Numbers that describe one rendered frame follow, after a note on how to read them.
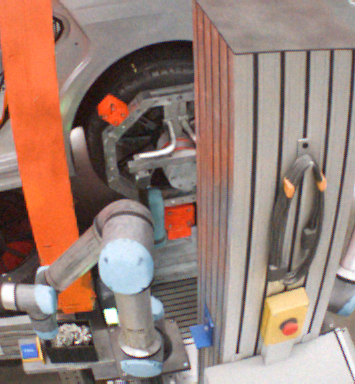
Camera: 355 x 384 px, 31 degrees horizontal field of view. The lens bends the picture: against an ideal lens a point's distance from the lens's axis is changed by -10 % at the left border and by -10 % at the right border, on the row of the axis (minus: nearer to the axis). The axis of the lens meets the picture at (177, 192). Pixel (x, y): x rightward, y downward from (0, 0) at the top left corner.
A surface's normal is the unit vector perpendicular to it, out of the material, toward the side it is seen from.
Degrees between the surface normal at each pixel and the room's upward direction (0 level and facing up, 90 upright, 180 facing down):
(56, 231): 90
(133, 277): 82
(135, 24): 90
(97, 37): 90
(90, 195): 0
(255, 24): 0
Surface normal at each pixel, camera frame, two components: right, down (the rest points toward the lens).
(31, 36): 0.24, 0.64
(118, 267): -0.02, 0.58
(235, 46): -0.03, -0.74
